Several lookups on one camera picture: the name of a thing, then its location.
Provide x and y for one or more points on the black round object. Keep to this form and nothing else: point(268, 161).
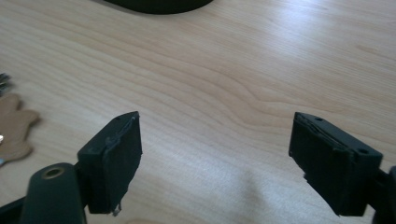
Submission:
point(158, 5)

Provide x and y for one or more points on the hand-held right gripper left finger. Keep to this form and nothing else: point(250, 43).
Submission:
point(113, 168)

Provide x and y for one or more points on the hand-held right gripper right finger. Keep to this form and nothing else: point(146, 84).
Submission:
point(330, 168)

